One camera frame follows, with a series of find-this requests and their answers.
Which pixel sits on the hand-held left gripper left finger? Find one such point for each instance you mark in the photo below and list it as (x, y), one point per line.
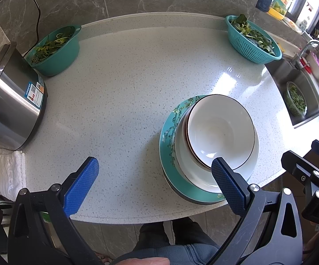
(82, 185)

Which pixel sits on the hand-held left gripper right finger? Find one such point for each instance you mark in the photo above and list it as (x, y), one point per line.
(227, 185)

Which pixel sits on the large white bowl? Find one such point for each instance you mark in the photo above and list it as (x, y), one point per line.
(192, 171)

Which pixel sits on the large teal floral plate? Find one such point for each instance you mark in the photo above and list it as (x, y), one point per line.
(170, 143)

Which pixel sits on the chopped greens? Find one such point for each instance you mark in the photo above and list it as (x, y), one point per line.
(297, 99)

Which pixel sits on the glass bowl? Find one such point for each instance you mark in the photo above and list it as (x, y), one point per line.
(296, 99)

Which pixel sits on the white towel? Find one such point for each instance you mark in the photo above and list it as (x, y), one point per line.
(10, 171)

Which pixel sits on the person's grey clothing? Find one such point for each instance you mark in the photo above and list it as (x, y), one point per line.
(176, 248)

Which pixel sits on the white utensil holder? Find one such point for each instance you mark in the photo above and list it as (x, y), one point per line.
(318, 66)

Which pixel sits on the stainless steel sink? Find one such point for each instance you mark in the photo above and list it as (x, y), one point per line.
(283, 71)

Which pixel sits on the chrome faucet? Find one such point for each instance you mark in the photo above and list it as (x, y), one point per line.
(296, 58)

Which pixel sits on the silver rice cooker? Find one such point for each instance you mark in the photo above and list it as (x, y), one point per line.
(13, 102)

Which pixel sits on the teal plastic colander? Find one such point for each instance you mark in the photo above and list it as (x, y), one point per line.
(247, 49)

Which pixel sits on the green plastic basin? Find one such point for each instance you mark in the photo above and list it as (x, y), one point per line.
(60, 60)

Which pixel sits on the white plastic packet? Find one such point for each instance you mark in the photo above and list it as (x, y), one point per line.
(290, 23)

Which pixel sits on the dark leafy greens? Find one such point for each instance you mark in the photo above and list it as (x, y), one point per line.
(254, 34)

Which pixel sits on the yellowing leafy greens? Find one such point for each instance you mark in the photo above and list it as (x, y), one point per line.
(51, 44)

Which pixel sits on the yellow box with green label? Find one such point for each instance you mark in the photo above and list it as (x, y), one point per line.
(275, 12)

